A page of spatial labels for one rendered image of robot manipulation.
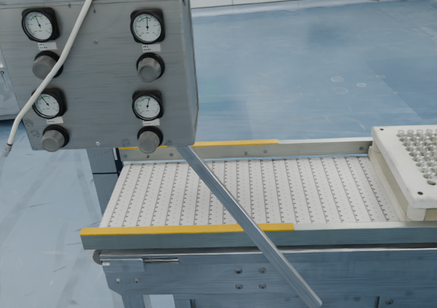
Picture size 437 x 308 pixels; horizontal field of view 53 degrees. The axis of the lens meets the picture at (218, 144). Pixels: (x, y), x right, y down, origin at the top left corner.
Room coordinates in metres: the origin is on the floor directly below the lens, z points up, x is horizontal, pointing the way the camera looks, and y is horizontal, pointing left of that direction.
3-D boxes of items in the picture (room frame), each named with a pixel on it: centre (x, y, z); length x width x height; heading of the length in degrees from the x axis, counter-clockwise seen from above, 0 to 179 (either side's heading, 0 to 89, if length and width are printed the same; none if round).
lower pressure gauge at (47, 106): (0.50, 0.21, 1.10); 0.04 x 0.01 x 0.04; 86
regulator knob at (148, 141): (0.48, 0.09, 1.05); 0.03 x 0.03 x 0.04; 86
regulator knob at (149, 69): (0.48, 0.07, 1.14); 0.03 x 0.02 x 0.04; 86
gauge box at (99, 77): (0.55, 0.14, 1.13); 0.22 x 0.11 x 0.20; 86
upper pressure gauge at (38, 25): (0.50, 0.19, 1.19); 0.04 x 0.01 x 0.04; 86
